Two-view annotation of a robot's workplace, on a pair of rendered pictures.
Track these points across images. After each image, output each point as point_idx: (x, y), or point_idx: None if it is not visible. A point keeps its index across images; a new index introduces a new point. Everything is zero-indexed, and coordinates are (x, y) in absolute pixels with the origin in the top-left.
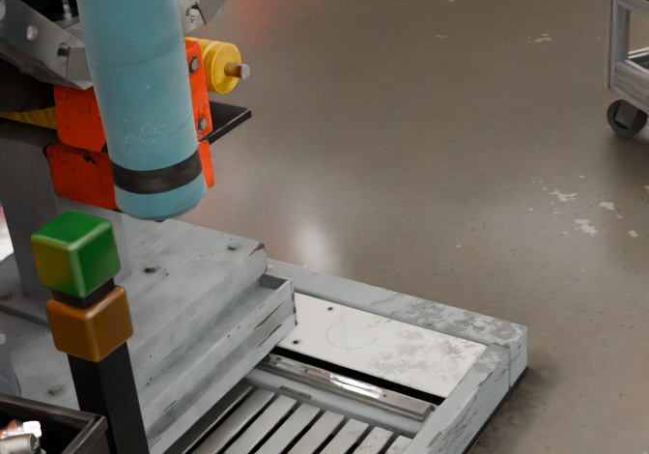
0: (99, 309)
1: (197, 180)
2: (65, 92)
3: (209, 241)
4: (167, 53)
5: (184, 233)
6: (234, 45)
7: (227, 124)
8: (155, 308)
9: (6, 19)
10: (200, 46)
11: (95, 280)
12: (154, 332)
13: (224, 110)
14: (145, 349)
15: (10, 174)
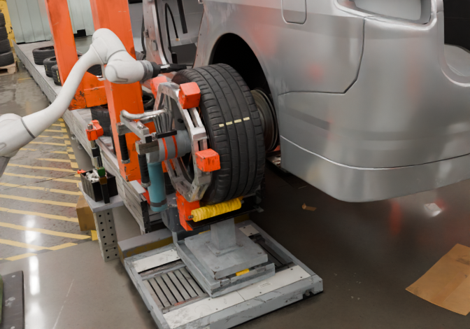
0: (98, 177)
1: (151, 206)
2: None
3: (224, 264)
4: None
5: (233, 262)
6: (194, 213)
7: (189, 224)
8: (205, 253)
9: (166, 164)
10: (184, 202)
11: (97, 173)
12: (196, 251)
13: (196, 225)
14: (194, 251)
15: None
